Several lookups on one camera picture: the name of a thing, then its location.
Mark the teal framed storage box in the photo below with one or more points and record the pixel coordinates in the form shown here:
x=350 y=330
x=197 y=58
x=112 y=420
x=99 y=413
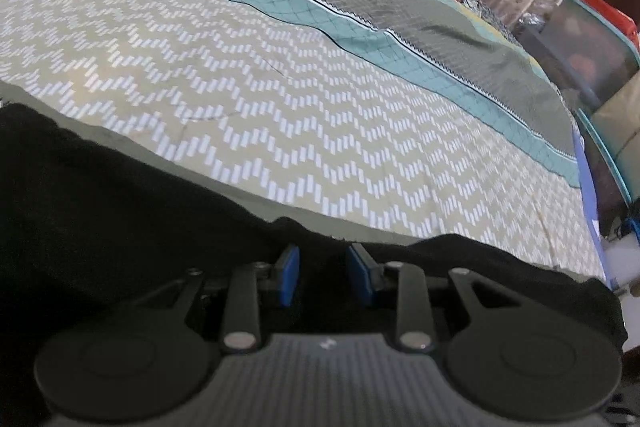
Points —
x=607 y=57

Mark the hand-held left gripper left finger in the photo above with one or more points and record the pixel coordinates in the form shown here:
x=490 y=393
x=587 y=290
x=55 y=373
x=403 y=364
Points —
x=289 y=274

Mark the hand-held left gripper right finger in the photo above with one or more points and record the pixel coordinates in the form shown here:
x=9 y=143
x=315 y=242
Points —
x=358 y=274

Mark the black pants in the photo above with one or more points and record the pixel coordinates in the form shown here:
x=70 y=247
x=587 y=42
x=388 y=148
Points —
x=100 y=207

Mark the orange plastic item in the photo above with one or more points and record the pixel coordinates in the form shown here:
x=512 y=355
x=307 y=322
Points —
x=612 y=14

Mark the periwinkle blue mattress edge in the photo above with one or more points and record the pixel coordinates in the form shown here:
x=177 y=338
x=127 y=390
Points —
x=590 y=187

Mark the zigzag patterned bed sheet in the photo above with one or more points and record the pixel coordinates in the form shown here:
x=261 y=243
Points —
x=250 y=82

